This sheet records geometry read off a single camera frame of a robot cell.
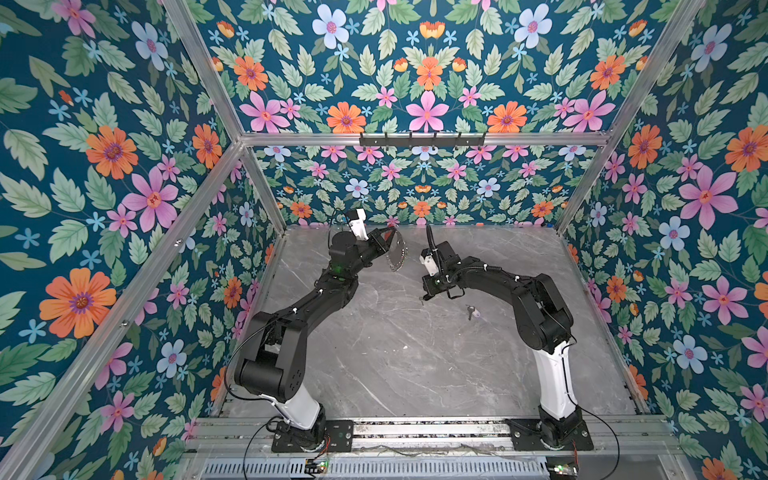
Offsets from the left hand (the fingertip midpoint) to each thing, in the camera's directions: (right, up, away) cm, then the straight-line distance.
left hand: (399, 220), depth 79 cm
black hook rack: (+6, +26, +14) cm, 31 cm away
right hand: (+9, -19, +21) cm, 30 cm away
